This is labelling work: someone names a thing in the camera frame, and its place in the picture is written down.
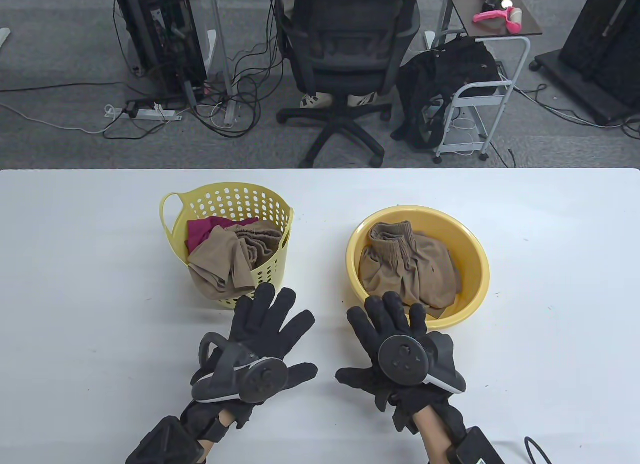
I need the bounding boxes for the yellow perforated plastic basket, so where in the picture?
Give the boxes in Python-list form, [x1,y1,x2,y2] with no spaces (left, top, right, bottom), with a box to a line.
[160,183,295,310]

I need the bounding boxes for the black computer tower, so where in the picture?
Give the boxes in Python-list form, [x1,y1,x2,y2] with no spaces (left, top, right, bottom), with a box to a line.
[112,0,208,102]

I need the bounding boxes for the person's right hand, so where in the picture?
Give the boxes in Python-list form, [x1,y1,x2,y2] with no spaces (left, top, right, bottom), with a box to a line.
[336,293,466,433]

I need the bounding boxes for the black braided cable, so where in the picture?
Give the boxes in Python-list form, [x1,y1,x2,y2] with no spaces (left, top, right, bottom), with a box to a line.
[524,437,548,464]

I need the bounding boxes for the maroon shorts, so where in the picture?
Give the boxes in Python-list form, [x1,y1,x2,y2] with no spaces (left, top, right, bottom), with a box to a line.
[186,217,261,255]

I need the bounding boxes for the black office chair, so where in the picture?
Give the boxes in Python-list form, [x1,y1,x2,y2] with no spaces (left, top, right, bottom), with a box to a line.
[275,0,423,168]

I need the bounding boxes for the white desk leg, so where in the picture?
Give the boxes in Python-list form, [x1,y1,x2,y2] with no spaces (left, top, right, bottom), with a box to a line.
[207,0,240,127]

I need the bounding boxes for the white rolling cart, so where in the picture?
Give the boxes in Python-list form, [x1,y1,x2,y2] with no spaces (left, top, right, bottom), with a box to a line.
[425,0,543,164]

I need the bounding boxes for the person's left hand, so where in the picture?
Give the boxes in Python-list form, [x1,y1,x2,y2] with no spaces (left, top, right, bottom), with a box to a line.
[182,283,319,435]

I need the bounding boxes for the black backpack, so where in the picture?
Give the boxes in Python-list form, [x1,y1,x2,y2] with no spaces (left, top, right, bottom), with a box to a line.
[391,34,501,150]

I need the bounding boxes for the yellow plastic basin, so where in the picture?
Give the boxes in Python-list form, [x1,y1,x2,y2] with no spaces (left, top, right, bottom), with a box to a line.
[346,206,491,330]

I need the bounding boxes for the white power strip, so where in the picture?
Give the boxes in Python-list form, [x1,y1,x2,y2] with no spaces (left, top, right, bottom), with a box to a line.
[105,104,183,121]

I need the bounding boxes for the black hand controller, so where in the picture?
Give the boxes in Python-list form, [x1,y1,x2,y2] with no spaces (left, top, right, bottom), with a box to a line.
[378,332,467,394]
[191,333,289,404]

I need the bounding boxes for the brown shorts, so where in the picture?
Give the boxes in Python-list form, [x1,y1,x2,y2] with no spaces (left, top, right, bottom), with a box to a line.
[187,223,285,301]
[359,222,461,319]

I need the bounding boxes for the black cabinet on casters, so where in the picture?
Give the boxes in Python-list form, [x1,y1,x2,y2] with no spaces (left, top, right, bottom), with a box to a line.
[530,0,640,126]

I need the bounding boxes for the pink handled tool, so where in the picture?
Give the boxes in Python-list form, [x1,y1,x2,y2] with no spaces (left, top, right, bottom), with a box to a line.
[473,8,522,34]

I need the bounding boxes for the black left hand controller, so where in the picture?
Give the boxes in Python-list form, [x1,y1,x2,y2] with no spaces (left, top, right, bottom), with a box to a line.
[191,333,289,404]

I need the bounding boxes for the person's left forearm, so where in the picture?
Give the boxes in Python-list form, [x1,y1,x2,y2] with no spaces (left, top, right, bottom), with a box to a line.
[197,414,236,457]

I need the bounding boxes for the black battery pack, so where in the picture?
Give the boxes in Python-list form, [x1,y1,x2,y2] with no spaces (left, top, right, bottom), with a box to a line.
[447,427,501,464]

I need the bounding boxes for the black left wrist strap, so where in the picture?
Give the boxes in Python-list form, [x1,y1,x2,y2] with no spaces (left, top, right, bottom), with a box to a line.
[200,417,228,445]

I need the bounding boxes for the black right hand controller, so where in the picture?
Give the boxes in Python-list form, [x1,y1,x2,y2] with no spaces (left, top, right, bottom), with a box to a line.
[378,332,467,394]

